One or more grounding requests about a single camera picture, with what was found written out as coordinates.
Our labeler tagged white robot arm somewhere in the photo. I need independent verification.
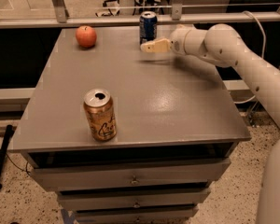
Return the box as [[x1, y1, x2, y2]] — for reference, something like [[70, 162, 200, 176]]
[[140, 24, 280, 224]]

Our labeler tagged white cable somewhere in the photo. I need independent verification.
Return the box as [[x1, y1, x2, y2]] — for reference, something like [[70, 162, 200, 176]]
[[232, 10, 268, 105]]

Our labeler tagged middle grey drawer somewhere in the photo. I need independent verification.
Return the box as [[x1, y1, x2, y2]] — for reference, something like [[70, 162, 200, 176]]
[[58, 188, 210, 211]]

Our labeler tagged red apple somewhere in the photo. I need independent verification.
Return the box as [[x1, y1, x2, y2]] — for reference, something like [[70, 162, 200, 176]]
[[76, 26, 97, 48]]

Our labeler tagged gold soda can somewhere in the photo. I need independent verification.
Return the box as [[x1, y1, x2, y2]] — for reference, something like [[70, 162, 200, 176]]
[[83, 89, 117, 142]]

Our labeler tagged grey drawer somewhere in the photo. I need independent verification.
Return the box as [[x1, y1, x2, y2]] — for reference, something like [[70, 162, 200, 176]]
[[58, 188, 210, 211], [32, 158, 231, 191], [76, 206, 198, 224]]

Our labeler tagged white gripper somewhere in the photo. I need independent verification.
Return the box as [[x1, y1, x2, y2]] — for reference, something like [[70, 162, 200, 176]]
[[140, 26, 205, 56]]

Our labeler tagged grey drawer cabinet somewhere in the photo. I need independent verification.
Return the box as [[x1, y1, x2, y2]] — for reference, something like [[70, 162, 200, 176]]
[[7, 23, 252, 224]]

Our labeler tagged grey metal railing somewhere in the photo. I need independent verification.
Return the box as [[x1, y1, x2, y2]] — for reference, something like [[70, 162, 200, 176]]
[[0, 0, 280, 28]]

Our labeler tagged blue pepsi can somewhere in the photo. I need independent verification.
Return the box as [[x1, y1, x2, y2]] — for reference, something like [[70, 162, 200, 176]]
[[139, 11, 158, 44]]

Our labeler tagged bottom grey drawer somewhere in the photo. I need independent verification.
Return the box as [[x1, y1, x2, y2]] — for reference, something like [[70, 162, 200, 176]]
[[76, 206, 198, 224]]

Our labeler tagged top grey drawer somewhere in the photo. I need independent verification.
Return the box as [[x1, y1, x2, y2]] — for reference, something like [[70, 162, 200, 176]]
[[32, 158, 231, 191]]

